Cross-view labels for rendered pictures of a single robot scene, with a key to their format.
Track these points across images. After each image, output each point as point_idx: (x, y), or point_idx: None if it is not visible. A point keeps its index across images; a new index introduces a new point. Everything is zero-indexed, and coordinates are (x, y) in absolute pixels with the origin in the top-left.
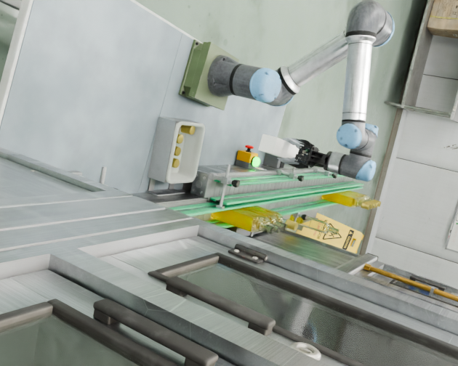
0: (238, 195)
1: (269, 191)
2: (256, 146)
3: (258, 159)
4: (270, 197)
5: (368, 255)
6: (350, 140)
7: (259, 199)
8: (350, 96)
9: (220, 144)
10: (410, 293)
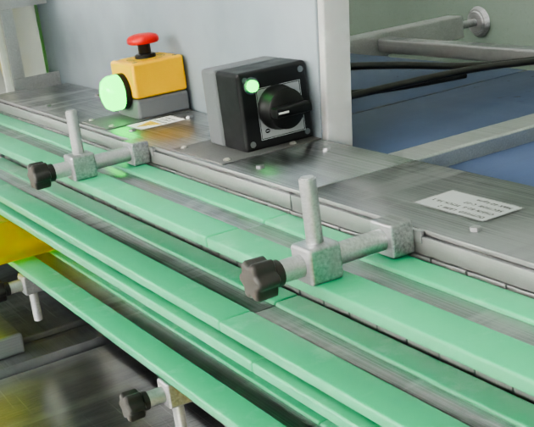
0: (28, 178)
1: (114, 214)
2: (224, 41)
3: (101, 82)
4: (27, 214)
5: None
6: None
7: (3, 200)
8: None
9: (115, 29)
10: None
